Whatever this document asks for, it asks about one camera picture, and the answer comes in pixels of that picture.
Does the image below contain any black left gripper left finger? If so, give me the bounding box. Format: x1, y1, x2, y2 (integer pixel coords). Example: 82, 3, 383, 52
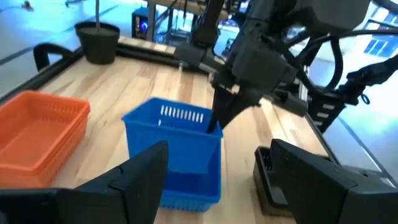
0, 140, 170, 224

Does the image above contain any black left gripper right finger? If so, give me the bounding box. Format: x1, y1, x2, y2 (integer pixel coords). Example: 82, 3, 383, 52
269, 138, 398, 224

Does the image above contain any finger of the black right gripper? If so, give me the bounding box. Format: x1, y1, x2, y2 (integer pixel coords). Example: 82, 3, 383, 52
218, 91, 262, 129
206, 86, 229, 134

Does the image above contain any black plastic basket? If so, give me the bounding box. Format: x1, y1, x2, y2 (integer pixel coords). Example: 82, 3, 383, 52
253, 174, 295, 218
253, 146, 290, 208

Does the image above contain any orange-red plastic basket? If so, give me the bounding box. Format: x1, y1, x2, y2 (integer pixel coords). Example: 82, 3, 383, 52
0, 99, 91, 181
0, 90, 91, 175
0, 102, 91, 189

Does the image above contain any black computer tower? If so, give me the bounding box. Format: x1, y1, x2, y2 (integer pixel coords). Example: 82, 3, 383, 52
131, 6, 150, 40

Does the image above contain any green plant in black pot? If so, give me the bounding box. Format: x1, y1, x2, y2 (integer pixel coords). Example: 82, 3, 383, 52
74, 0, 121, 65

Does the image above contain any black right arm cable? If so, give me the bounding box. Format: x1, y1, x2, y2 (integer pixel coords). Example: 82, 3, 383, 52
284, 29, 345, 91

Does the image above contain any black looped cable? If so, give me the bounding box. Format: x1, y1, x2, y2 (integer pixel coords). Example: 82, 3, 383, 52
33, 42, 75, 72

